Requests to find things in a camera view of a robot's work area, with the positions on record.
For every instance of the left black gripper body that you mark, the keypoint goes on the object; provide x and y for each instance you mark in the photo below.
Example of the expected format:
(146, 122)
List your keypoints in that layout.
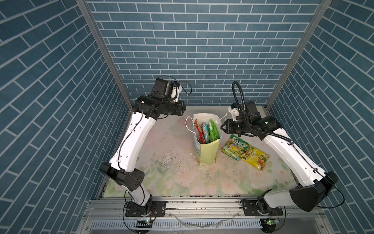
(173, 107)

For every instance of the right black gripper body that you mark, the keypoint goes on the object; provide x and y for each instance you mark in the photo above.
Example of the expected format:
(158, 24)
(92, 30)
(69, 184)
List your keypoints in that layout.
(236, 127)

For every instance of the green Fox's Spring Tea candy bag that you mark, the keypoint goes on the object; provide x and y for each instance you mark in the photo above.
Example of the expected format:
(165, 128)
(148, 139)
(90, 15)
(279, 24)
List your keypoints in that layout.
(235, 148)

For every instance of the yellow-green snack packet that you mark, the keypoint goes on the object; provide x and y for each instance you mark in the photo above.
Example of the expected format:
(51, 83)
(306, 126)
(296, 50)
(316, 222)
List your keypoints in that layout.
(255, 157)

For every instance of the floral paper gift bag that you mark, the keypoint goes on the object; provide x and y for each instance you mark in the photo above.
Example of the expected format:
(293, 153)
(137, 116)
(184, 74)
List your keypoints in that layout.
(205, 153)

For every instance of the teal Fox's candy bag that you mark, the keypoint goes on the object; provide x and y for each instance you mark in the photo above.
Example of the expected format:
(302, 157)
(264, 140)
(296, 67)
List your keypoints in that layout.
(205, 129)

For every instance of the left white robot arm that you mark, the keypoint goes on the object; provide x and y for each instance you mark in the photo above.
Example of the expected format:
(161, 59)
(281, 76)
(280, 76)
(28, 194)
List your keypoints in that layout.
(161, 102)

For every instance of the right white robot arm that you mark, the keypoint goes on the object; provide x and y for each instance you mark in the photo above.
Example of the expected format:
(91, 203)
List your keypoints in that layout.
(314, 184)

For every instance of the green snack packet in bag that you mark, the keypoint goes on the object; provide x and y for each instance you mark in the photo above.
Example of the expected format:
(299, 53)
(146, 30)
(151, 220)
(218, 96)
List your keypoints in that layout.
(213, 132)

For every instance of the red snack packet in bag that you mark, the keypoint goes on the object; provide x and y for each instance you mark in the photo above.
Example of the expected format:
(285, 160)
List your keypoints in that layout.
(199, 133)

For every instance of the floral table mat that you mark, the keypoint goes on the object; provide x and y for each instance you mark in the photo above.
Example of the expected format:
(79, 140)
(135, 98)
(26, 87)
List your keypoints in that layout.
(171, 169)

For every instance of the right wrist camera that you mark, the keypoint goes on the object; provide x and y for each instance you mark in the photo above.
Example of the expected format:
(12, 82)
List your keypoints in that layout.
(234, 110)

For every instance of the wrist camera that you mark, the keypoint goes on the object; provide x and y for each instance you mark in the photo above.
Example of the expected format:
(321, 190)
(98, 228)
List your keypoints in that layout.
(234, 110)
(176, 90)

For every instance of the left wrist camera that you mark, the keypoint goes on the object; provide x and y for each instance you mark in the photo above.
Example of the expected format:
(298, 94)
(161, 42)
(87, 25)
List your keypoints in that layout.
(176, 90)

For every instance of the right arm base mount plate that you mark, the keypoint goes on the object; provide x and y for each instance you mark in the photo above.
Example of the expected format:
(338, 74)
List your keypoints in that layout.
(258, 207)

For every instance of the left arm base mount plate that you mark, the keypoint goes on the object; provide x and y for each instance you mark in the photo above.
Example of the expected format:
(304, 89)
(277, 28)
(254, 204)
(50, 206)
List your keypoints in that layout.
(152, 208)

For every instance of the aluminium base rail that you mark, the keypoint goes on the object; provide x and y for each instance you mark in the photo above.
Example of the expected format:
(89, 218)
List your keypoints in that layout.
(200, 215)

